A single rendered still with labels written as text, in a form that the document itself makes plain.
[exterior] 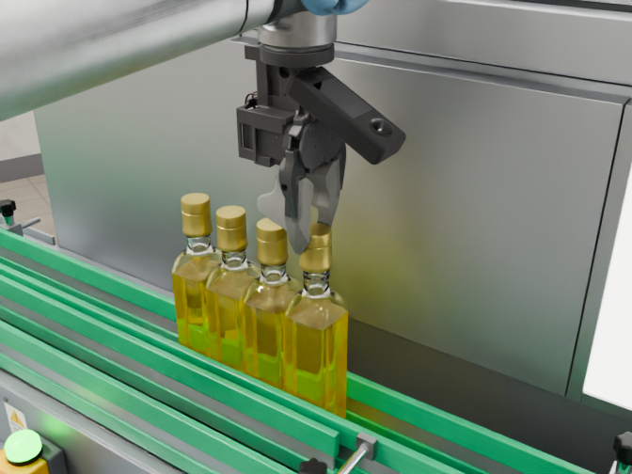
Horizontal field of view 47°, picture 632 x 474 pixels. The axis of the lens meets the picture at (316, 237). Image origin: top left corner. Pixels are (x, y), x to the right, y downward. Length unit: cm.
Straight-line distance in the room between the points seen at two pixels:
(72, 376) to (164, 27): 62
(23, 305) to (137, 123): 32
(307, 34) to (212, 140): 39
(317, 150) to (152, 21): 32
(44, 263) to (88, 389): 35
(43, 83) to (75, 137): 85
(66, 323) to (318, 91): 55
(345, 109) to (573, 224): 26
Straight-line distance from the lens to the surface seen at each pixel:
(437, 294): 88
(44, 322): 113
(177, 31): 45
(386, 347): 100
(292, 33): 67
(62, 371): 99
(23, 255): 130
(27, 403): 107
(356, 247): 91
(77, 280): 120
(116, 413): 95
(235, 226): 82
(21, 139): 413
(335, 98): 69
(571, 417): 93
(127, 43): 43
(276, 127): 71
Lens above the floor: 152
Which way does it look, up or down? 28 degrees down
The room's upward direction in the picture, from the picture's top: straight up
